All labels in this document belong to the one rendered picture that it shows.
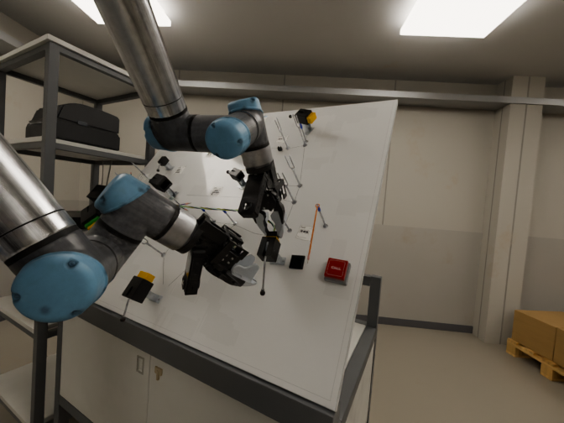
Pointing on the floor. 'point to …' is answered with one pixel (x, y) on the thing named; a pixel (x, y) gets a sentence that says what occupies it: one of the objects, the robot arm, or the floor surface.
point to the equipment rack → (47, 70)
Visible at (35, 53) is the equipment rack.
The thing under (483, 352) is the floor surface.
